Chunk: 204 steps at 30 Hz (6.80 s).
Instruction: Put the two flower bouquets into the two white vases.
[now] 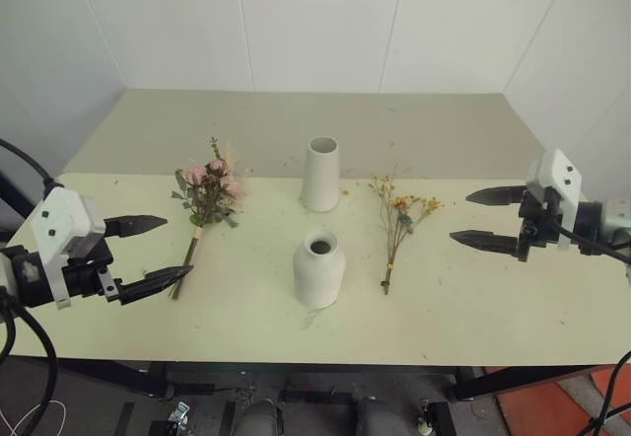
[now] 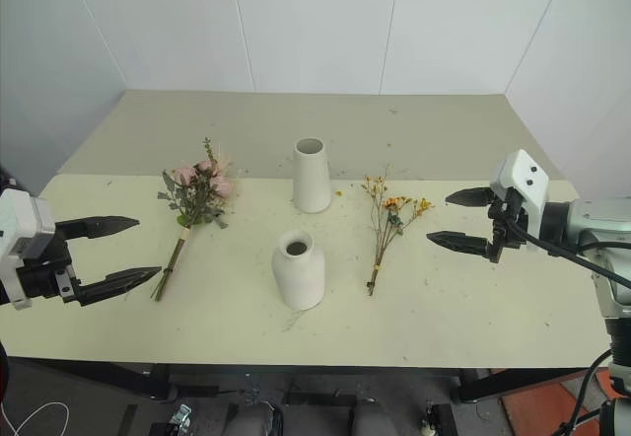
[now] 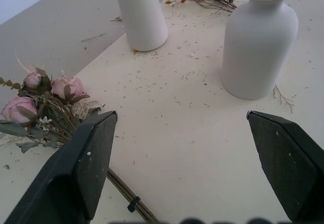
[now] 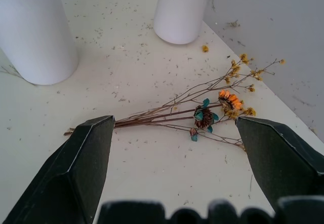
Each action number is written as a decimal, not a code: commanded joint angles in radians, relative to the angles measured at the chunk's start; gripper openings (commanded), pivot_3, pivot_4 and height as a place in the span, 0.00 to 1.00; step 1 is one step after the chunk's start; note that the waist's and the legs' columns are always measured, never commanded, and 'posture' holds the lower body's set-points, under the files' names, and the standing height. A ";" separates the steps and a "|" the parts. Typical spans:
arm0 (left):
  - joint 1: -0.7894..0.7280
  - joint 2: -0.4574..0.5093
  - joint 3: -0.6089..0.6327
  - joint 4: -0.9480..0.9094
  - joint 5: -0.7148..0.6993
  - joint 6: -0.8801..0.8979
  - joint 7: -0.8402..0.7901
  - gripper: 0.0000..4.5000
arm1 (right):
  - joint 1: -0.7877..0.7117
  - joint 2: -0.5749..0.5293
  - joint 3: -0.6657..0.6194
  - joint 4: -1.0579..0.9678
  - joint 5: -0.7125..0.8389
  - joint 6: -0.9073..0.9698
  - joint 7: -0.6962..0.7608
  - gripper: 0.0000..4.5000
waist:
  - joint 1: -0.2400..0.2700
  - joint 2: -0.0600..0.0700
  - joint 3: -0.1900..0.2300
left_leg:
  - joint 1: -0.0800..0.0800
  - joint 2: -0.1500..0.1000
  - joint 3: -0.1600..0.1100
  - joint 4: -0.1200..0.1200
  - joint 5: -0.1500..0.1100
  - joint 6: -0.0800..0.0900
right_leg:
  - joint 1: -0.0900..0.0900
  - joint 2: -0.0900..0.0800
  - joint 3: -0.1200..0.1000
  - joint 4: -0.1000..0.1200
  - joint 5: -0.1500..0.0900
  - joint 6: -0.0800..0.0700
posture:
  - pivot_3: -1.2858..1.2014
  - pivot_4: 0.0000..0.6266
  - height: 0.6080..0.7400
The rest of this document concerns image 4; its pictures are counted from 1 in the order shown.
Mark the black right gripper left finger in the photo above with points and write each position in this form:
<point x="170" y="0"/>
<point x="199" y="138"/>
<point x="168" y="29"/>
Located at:
<point x="76" y="173"/>

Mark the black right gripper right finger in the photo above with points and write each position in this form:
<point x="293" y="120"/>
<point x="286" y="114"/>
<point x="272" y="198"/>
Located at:
<point x="276" y="158"/>

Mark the large white cylindrical vase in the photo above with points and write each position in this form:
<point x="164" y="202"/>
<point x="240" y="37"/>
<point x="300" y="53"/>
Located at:
<point x="35" y="31"/>

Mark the small white cylindrical vase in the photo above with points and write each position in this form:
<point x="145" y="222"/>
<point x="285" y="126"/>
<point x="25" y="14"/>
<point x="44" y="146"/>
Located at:
<point x="179" y="11"/>

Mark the teal dried flower with stem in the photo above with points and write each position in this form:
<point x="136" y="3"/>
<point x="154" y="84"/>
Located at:
<point x="204" y="117"/>

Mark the thin dried stem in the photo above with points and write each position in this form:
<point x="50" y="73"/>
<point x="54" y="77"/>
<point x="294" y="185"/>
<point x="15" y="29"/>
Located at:
<point x="194" y="134"/>

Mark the loose yellow dried blossom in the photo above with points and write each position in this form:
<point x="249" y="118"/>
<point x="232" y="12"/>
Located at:
<point x="205" y="48"/>

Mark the dried twig scrap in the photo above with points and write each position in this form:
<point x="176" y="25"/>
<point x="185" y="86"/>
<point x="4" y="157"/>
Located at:
<point x="234" y="23"/>

